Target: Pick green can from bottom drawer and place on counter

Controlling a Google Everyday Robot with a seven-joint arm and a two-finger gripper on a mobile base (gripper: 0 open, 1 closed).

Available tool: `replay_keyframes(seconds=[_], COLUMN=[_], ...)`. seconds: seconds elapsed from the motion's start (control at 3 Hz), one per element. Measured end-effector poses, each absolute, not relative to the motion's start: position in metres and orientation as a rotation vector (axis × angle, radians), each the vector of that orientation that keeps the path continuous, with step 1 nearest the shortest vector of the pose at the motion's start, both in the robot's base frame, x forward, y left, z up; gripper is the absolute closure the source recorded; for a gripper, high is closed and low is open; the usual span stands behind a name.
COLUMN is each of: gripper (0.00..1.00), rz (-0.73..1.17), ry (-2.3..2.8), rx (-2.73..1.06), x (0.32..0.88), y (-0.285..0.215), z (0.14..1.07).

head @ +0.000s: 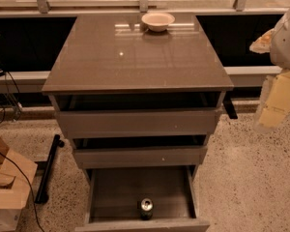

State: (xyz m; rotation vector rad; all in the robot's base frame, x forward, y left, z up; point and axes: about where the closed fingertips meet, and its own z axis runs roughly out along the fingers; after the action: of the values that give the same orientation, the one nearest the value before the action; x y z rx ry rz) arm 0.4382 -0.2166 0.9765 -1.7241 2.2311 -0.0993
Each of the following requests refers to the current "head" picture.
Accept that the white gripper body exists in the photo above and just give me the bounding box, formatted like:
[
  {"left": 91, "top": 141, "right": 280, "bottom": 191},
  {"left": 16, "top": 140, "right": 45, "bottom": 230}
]
[{"left": 270, "top": 8, "right": 290, "bottom": 70}]

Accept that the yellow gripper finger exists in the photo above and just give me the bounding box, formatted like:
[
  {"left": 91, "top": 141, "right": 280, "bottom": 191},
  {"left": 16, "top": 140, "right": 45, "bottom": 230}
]
[
  {"left": 249, "top": 29, "right": 275, "bottom": 54},
  {"left": 253, "top": 71, "right": 290, "bottom": 131}
]

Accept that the green soda can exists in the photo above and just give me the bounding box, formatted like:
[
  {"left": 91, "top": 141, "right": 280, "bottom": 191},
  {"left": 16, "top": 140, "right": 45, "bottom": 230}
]
[{"left": 140, "top": 198, "right": 154, "bottom": 220}]

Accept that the top grey drawer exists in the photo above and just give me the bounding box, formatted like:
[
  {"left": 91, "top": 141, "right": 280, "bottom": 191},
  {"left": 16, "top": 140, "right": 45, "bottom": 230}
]
[{"left": 56, "top": 109, "right": 221, "bottom": 139}]

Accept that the grey drawer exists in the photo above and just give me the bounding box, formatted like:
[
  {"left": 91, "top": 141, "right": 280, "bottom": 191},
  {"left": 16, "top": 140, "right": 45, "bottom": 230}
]
[
  {"left": 56, "top": 109, "right": 221, "bottom": 139},
  {"left": 75, "top": 166, "right": 209, "bottom": 232},
  {"left": 73, "top": 146, "right": 207, "bottom": 169}
]

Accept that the middle grey drawer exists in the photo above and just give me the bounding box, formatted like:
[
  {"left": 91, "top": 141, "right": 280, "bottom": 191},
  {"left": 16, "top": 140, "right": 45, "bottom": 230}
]
[{"left": 73, "top": 146, "right": 207, "bottom": 169}]

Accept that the grey drawer cabinet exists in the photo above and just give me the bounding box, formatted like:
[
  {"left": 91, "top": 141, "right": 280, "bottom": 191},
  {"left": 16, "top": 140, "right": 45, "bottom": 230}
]
[{"left": 41, "top": 13, "right": 235, "bottom": 232}]

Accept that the bottom grey drawer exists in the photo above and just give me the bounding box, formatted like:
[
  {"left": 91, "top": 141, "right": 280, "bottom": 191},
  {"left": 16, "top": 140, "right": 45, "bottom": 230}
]
[{"left": 75, "top": 166, "right": 209, "bottom": 232}]

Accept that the white bowl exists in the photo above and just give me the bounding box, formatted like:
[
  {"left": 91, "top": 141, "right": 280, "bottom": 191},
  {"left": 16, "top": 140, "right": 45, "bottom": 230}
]
[{"left": 141, "top": 13, "right": 175, "bottom": 32}]

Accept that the black stand leg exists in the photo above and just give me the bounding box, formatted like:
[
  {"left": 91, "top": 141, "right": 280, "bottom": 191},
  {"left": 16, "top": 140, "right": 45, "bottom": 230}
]
[{"left": 35, "top": 134, "right": 65, "bottom": 204}]

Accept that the cardboard box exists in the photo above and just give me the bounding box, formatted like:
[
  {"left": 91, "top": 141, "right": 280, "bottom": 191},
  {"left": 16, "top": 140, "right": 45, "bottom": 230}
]
[{"left": 0, "top": 136, "right": 37, "bottom": 232}]

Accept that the black cable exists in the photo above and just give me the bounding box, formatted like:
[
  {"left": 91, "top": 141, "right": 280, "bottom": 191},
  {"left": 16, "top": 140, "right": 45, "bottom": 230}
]
[{"left": 0, "top": 141, "right": 46, "bottom": 232}]

